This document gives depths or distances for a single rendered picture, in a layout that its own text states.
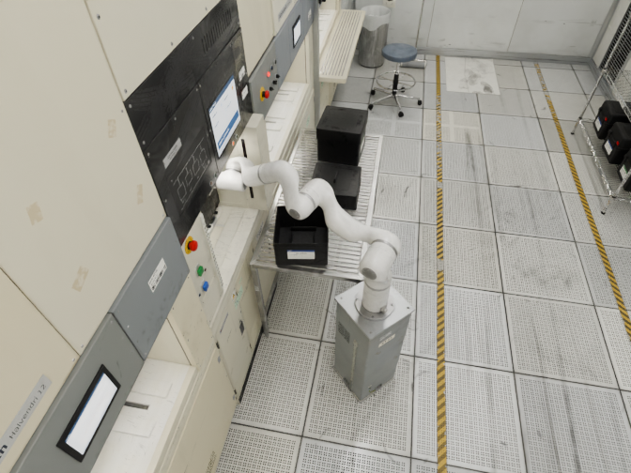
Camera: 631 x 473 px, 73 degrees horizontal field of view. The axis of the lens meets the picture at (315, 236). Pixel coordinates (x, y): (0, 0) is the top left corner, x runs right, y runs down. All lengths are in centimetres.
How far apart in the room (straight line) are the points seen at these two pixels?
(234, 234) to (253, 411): 106
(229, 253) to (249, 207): 34
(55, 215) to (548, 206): 370
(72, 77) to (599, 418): 294
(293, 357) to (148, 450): 124
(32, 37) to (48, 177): 26
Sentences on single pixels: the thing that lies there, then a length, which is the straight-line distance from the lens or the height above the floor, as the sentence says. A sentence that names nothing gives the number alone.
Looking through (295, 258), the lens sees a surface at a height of 82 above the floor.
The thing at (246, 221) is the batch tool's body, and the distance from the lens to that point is 233.
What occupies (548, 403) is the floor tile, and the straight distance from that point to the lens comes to 298.
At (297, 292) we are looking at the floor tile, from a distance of 306.
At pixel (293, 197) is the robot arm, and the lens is 172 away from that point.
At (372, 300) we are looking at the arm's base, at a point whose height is 86.
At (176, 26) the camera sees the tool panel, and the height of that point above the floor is 200.
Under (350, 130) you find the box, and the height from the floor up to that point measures 101.
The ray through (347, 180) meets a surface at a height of 86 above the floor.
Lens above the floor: 249
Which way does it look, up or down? 47 degrees down
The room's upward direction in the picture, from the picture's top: 1 degrees counter-clockwise
